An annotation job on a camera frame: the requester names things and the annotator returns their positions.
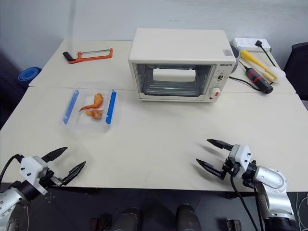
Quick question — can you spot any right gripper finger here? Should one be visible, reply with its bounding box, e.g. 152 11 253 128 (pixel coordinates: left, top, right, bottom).
195 158 226 180
206 139 233 152

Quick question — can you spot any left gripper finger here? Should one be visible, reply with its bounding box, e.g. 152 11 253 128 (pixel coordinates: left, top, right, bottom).
60 160 87 186
40 147 69 163

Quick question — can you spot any black plug with cable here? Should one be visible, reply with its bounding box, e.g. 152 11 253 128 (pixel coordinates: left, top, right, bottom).
255 40 277 67

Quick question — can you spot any cream countertop oven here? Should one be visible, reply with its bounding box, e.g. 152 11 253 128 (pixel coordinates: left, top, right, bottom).
128 27 238 104

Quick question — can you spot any small orange chicken piece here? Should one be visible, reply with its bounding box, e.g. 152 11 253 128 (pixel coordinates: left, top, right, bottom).
85 109 104 120

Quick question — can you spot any white floor cable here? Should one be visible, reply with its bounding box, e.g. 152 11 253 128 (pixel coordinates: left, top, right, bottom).
295 192 308 231

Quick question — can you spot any clear container with blue clips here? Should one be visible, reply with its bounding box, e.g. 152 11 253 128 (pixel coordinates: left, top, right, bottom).
60 82 120 135

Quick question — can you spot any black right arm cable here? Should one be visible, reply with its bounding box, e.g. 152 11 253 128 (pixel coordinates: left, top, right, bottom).
230 175 265 231

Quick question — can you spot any black and red power tool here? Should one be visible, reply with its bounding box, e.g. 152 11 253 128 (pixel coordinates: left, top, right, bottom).
245 67 274 95

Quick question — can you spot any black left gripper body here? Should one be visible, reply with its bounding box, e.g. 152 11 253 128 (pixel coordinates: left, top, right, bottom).
38 167 64 188

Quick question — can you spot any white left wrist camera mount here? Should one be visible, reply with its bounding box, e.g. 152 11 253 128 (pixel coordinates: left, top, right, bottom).
19 155 49 195

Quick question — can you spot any thin black cable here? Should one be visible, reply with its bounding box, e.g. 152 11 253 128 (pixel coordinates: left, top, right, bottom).
228 76 263 91

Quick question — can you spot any white sponge head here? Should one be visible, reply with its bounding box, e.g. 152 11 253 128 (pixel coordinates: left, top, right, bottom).
268 65 286 85

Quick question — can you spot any grey bowl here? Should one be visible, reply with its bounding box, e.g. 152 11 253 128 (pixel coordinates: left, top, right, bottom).
229 40 243 73

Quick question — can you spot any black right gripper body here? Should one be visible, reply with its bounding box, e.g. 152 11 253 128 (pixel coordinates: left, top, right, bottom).
221 153 242 180

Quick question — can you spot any dark rounded shape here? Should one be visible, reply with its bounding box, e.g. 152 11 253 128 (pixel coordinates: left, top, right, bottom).
112 207 141 231
176 204 202 231

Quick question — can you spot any blue container clip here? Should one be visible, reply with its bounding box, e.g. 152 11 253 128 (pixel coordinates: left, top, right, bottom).
63 89 80 126
104 89 117 125

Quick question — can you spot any white power strip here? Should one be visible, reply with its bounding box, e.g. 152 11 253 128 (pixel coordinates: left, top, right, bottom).
233 37 272 52

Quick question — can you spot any yellow brush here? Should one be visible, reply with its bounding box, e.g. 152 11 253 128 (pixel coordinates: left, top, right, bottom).
240 49 277 81

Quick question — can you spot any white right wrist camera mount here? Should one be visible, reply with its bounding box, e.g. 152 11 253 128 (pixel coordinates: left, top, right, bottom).
228 144 253 173

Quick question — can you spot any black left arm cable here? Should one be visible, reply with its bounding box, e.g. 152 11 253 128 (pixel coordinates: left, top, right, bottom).
0 154 26 184

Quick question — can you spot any small brown block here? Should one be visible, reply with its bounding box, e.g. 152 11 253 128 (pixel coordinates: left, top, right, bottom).
226 218 243 231

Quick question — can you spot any blue roll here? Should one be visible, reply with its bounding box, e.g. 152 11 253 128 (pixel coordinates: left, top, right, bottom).
18 66 43 84

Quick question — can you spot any black chair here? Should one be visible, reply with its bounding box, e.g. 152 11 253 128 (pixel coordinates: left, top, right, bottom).
283 42 308 102

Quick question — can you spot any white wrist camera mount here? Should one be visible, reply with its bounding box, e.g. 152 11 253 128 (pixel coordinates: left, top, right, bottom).
19 155 49 195
228 144 253 173

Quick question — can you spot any orange hacksaw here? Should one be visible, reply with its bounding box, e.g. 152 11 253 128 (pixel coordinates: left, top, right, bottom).
62 48 114 64

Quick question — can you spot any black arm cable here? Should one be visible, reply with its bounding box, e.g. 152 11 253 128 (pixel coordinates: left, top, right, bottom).
0 154 26 184
230 175 265 231

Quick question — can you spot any orange chicken wing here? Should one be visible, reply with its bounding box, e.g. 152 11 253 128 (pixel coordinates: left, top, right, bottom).
78 93 105 113

